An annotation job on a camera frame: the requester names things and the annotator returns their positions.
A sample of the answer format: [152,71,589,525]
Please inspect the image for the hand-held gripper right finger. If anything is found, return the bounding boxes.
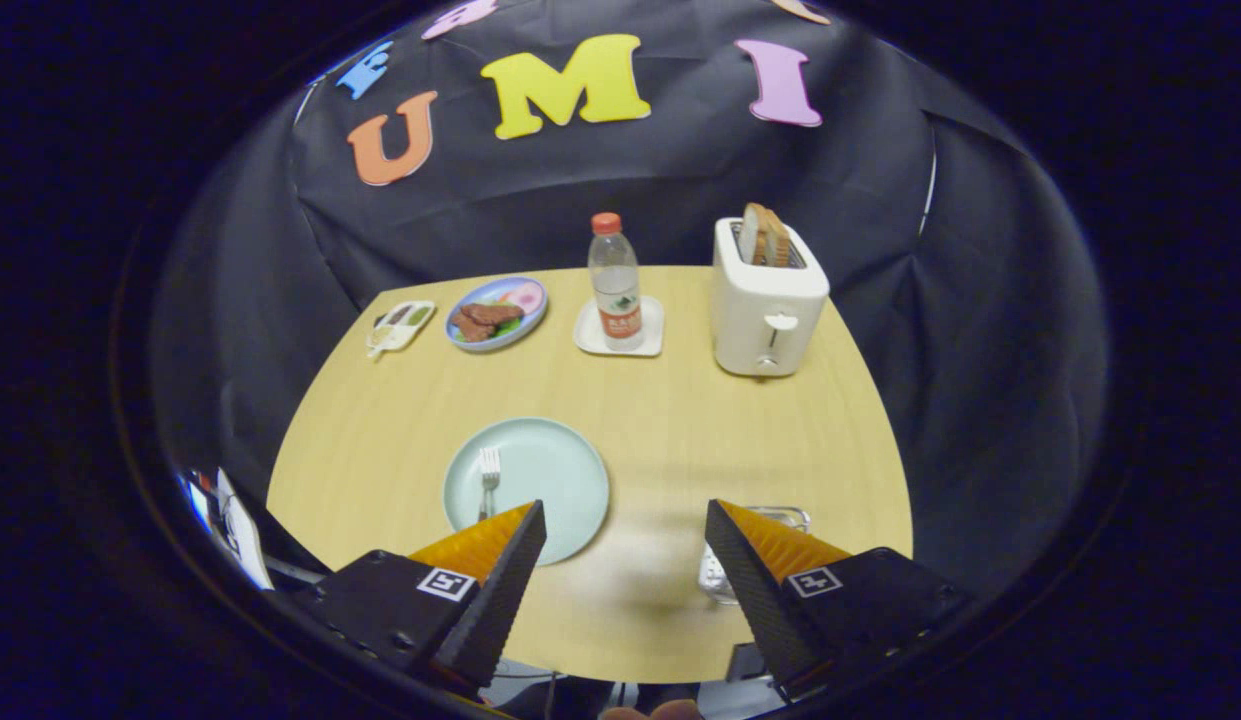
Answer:
[704,498,973,698]

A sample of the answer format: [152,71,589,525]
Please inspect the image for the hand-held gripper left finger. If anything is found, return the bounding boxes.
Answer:
[293,499,548,696]

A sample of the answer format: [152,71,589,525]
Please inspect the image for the silver fork wooden handle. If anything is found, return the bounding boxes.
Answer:
[477,447,503,524]

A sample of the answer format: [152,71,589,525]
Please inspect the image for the clear glass container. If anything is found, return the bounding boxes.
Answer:
[697,505,812,606]

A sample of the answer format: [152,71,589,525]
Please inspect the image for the light green plate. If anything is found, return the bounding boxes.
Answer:
[442,417,611,567]

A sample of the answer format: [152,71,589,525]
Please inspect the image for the white papers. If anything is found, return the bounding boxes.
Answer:
[180,468,273,591]

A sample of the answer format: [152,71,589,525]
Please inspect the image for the brown meat piece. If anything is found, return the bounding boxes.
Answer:
[452,303,526,343]

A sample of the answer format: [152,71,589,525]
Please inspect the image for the white square coaster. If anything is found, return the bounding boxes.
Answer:
[574,296,665,358]

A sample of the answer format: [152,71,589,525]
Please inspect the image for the white divided sauce dish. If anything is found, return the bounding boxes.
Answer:
[366,300,437,359]

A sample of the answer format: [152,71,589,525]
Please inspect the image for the white toaster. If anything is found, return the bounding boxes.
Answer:
[711,217,831,378]

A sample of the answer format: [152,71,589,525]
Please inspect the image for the blue plate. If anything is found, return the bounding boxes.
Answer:
[445,276,549,353]

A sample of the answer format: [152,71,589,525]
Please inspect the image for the clear water bottle red cap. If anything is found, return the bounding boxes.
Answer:
[588,212,645,351]

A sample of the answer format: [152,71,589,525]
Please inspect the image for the black backdrop cloth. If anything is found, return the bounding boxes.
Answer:
[148,0,1111,601]

